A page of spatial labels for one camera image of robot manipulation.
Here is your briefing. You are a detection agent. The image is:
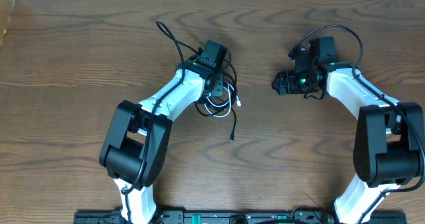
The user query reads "white USB cable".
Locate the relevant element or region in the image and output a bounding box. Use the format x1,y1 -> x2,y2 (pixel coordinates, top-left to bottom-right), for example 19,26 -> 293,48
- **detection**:
203,83 -> 242,118

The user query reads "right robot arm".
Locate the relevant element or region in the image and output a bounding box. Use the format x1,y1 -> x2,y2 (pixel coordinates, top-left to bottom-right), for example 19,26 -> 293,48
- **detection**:
272,37 -> 424,223

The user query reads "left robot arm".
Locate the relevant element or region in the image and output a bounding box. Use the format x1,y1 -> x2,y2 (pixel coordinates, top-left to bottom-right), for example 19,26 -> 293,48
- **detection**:
99,40 -> 228,223

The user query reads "black USB cable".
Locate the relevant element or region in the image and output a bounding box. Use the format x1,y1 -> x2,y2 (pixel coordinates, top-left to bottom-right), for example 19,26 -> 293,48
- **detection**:
193,51 -> 238,144

